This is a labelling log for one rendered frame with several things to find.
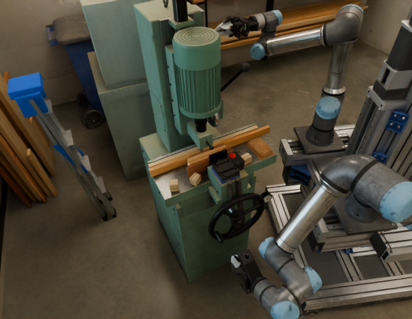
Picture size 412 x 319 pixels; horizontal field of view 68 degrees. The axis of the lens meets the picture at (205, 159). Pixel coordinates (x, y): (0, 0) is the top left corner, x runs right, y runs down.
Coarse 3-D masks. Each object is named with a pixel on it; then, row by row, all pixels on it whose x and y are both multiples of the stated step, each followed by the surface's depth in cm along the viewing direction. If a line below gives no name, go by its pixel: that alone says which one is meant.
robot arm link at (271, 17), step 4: (268, 12) 153; (272, 12) 153; (276, 12) 153; (280, 12) 154; (264, 16) 151; (268, 16) 152; (272, 16) 152; (276, 16) 153; (280, 16) 154; (268, 20) 152; (272, 20) 153; (276, 20) 154; (280, 20) 155; (268, 24) 153; (272, 24) 154; (276, 24) 155; (264, 28) 155; (268, 28) 156; (272, 28) 156; (276, 28) 158
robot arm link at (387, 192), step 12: (372, 168) 85; (384, 168) 84; (360, 180) 86; (372, 180) 84; (384, 180) 82; (396, 180) 81; (408, 180) 82; (360, 192) 87; (372, 192) 83; (384, 192) 81; (396, 192) 80; (408, 192) 79; (372, 204) 85; (384, 204) 81; (396, 204) 79; (408, 204) 80; (384, 216) 84; (396, 216) 81; (408, 216) 85; (408, 228) 115
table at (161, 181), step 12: (240, 144) 158; (252, 156) 152; (276, 156) 153; (180, 168) 148; (252, 168) 150; (156, 180) 143; (168, 180) 143; (180, 180) 142; (204, 180) 142; (168, 192) 138; (180, 192) 137; (192, 192) 141; (168, 204) 138
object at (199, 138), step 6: (192, 120) 146; (192, 126) 143; (192, 132) 143; (198, 132) 140; (204, 132) 140; (210, 132) 140; (192, 138) 146; (198, 138) 138; (204, 138) 139; (210, 138) 140; (198, 144) 141; (204, 144) 141; (210, 144) 143
